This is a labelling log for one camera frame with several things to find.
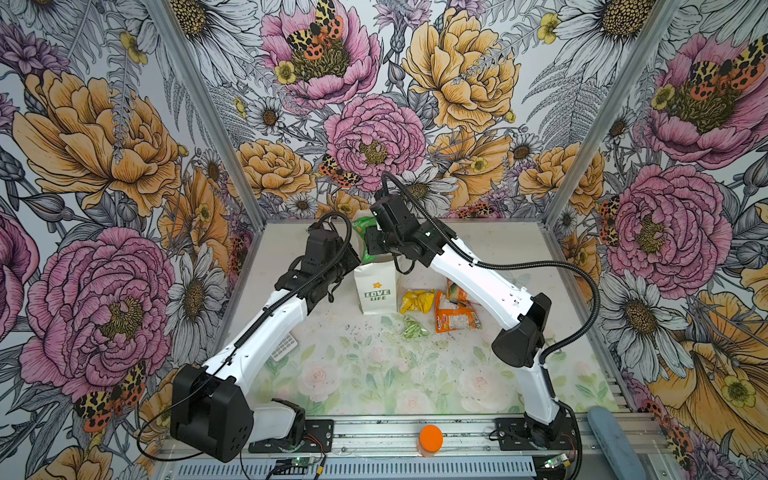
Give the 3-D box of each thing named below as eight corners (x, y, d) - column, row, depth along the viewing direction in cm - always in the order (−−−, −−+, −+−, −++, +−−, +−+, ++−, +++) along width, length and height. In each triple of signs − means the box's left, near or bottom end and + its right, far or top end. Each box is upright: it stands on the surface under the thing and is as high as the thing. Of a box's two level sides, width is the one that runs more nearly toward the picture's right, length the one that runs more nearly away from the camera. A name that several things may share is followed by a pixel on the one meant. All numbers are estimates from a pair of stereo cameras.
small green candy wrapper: (403, 339, 92) (404, 333, 89) (403, 321, 96) (403, 315, 93) (427, 339, 92) (428, 334, 89) (425, 321, 96) (427, 315, 93)
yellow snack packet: (400, 313, 97) (401, 298, 91) (407, 296, 101) (408, 281, 95) (426, 322, 95) (428, 307, 89) (431, 304, 99) (435, 289, 93)
